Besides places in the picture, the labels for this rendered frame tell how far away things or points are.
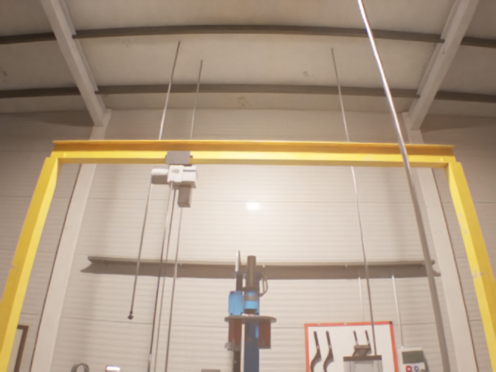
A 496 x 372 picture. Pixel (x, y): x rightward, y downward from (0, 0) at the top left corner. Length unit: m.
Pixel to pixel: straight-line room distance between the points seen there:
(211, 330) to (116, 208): 2.93
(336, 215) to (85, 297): 4.77
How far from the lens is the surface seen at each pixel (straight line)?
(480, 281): 4.39
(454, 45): 7.13
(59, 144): 5.12
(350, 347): 6.14
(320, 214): 6.66
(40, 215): 4.61
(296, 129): 7.63
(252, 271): 4.18
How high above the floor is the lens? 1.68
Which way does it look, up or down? 30 degrees up
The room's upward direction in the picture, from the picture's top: 1 degrees clockwise
